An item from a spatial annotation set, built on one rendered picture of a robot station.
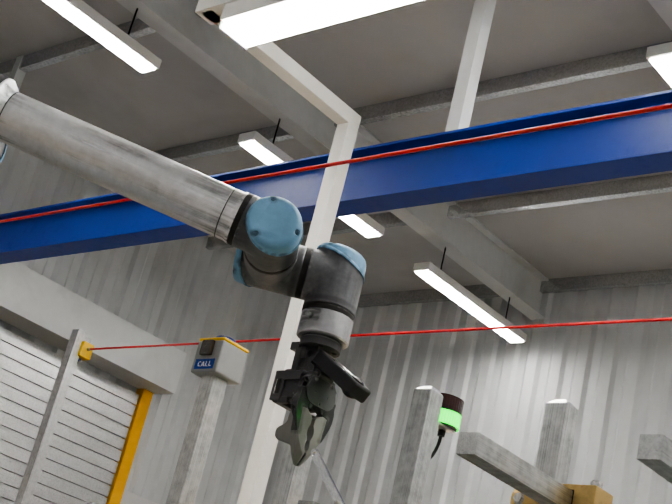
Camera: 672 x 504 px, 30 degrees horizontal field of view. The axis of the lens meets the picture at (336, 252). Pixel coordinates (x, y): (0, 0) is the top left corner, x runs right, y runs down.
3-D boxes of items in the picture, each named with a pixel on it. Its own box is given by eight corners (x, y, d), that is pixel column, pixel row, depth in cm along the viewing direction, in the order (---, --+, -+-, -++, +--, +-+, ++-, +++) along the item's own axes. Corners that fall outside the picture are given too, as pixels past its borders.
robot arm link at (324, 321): (364, 327, 209) (328, 304, 203) (357, 354, 207) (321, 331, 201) (324, 329, 215) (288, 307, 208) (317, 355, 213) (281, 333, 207)
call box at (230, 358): (214, 374, 228) (225, 336, 231) (188, 375, 232) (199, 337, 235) (239, 388, 232) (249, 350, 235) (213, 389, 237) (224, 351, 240)
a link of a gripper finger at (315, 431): (287, 470, 203) (301, 417, 207) (314, 471, 199) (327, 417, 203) (275, 464, 201) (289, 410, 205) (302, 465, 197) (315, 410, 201)
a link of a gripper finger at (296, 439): (275, 464, 201) (289, 410, 205) (302, 465, 197) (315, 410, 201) (262, 458, 199) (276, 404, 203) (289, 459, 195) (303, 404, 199)
